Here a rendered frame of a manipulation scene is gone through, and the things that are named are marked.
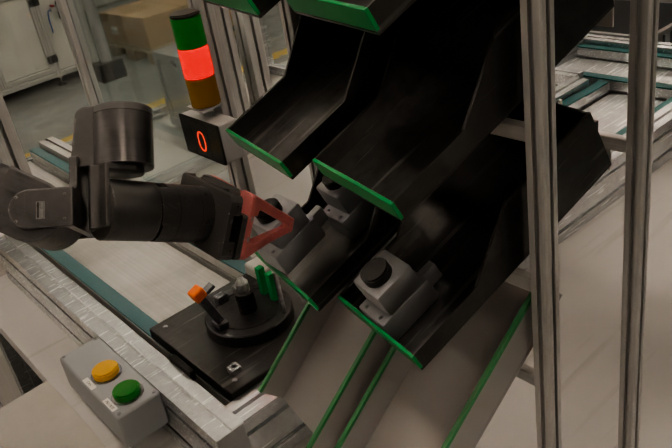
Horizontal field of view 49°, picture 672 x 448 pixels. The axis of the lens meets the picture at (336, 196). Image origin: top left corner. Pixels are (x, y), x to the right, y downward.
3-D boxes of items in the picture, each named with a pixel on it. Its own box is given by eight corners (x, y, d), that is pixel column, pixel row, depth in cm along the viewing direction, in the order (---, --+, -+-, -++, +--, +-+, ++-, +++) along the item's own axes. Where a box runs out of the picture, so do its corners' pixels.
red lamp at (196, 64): (194, 82, 119) (187, 52, 117) (179, 78, 123) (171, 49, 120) (220, 72, 122) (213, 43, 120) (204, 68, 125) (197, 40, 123)
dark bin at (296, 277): (319, 312, 80) (282, 272, 75) (265, 265, 90) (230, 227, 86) (491, 135, 85) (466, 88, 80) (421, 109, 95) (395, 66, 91)
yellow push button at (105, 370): (102, 390, 110) (98, 380, 110) (90, 379, 113) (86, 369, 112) (125, 376, 113) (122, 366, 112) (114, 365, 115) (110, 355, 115)
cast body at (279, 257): (287, 276, 81) (256, 234, 77) (265, 263, 84) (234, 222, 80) (338, 222, 83) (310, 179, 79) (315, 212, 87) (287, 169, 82)
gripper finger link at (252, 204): (273, 182, 82) (199, 175, 76) (311, 199, 77) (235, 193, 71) (261, 241, 83) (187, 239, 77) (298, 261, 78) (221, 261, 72)
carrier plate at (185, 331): (234, 404, 104) (231, 393, 103) (151, 338, 121) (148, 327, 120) (358, 320, 117) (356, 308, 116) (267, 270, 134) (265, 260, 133)
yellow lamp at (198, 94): (202, 111, 121) (195, 82, 119) (186, 106, 125) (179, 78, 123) (227, 101, 124) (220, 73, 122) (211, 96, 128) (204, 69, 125)
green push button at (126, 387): (123, 412, 106) (119, 401, 105) (110, 399, 108) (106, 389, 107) (147, 396, 108) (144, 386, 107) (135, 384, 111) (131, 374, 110)
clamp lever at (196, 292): (218, 327, 113) (192, 297, 108) (211, 322, 114) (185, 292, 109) (234, 310, 114) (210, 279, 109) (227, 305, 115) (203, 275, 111)
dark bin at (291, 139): (292, 180, 72) (250, 127, 68) (237, 145, 83) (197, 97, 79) (482, -5, 77) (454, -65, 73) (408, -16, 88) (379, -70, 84)
